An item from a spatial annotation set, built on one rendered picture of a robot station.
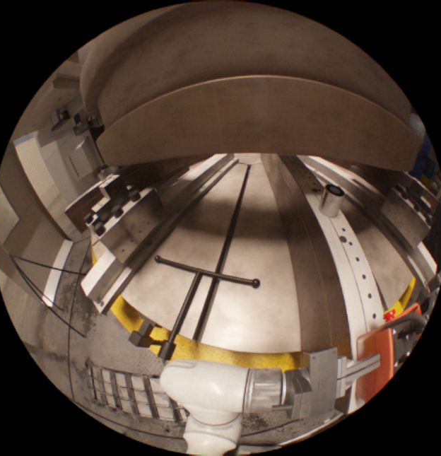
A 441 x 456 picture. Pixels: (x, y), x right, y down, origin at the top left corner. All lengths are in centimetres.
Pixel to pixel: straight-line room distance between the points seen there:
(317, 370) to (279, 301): 53
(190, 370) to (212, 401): 7
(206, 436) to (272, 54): 101
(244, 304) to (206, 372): 52
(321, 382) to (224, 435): 19
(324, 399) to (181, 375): 23
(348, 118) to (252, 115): 34
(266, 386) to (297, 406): 7
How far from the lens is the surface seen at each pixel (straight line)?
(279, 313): 74
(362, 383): 44
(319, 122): 55
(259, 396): 26
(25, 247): 281
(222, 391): 26
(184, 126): 57
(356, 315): 44
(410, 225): 137
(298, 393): 22
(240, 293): 75
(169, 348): 75
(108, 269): 101
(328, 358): 29
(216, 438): 36
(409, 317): 30
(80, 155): 384
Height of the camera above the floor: 102
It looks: 45 degrees down
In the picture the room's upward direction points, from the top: 12 degrees counter-clockwise
